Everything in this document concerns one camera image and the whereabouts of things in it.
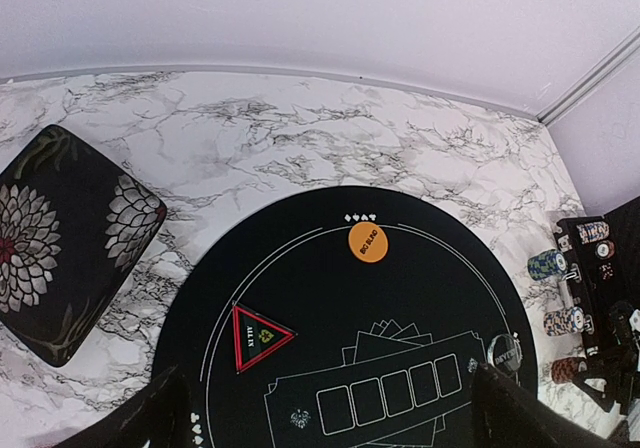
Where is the black floral patterned pouch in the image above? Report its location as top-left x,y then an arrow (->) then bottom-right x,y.
1,125 -> 167,367

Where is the red brown chip stack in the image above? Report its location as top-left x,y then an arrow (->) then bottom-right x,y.
550,357 -> 588,384

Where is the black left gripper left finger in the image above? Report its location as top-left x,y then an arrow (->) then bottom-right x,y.
58,366 -> 191,448

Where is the round black poker mat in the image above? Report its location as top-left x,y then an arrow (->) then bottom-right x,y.
153,187 -> 538,447

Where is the orange big blind button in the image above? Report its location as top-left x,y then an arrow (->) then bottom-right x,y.
348,221 -> 389,264

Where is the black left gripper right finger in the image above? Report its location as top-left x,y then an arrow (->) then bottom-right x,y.
472,364 -> 615,447

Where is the black poker chip case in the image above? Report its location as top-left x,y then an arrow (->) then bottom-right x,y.
555,196 -> 640,414

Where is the white red chip stack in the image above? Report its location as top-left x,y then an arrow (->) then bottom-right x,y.
543,306 -> 585,337

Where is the red triangular all-in marker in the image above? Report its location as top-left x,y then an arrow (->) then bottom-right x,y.
232,303 -> 297,374

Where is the black dealer button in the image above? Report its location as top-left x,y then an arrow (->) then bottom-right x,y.
487,333 -> 522,372

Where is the green poker chip stack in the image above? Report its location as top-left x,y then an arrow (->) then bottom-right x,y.
527,249 -> 569,280

